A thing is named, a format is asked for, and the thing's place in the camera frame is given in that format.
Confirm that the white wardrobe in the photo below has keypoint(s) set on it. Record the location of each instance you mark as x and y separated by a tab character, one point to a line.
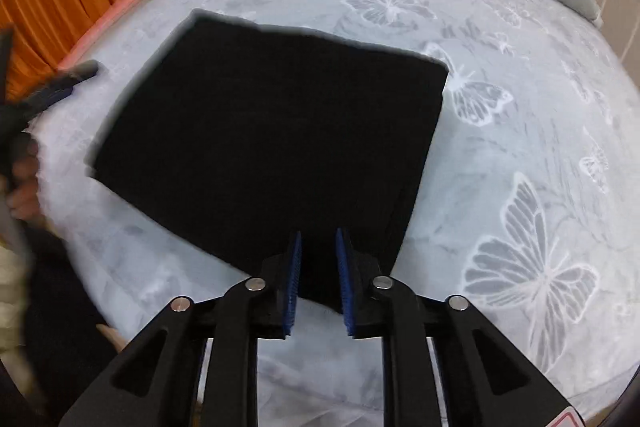
615	7

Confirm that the bed with butterfly sheet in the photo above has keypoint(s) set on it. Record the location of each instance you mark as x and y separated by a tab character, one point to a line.
500	157

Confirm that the black pants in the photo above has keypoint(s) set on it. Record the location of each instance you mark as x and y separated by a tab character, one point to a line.
275	132

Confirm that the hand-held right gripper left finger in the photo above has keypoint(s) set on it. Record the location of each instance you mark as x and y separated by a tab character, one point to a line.
295	279

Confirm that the person's left forearm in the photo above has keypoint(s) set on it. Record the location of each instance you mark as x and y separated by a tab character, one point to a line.
12	302

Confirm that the pink cloth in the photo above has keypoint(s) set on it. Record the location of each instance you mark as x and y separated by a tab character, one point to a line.
107	24

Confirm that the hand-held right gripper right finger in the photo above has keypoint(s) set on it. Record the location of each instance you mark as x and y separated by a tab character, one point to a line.
344	279

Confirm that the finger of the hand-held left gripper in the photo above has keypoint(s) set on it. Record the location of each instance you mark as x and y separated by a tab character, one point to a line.
65	82

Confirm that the person's left hand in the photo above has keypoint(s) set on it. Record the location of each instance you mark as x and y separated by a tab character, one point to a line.
27	187

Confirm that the person's dark clothing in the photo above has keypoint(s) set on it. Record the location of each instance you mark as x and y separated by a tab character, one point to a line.
70	307

